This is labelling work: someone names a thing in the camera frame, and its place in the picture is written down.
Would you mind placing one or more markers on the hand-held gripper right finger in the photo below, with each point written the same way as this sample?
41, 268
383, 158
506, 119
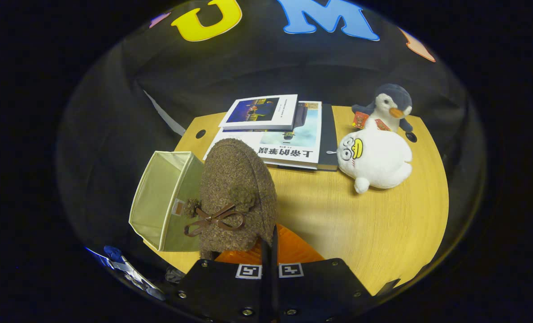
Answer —
320, 287

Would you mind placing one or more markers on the white book with blue picture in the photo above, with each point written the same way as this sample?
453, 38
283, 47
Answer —
266, 110

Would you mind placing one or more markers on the dark hardcover book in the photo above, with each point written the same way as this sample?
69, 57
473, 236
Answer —
328, 134

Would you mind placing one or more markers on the white book with sky picture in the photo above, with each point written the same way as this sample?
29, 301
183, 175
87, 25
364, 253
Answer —
302, 130

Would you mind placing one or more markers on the grey penguin plush toy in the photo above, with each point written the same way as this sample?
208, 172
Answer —
394, 101

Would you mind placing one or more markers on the pale green fabric storage box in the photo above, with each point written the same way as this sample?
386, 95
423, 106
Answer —
163, 197

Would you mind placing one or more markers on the white duck plush toy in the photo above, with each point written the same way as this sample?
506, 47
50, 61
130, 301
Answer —
378, 161

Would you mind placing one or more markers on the brown fuzzy shoe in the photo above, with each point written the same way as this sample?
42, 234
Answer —
239, 175

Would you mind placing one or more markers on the blue cloth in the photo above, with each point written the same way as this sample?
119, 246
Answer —
113, 253

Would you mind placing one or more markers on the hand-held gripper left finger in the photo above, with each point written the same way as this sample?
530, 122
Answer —
221, 287

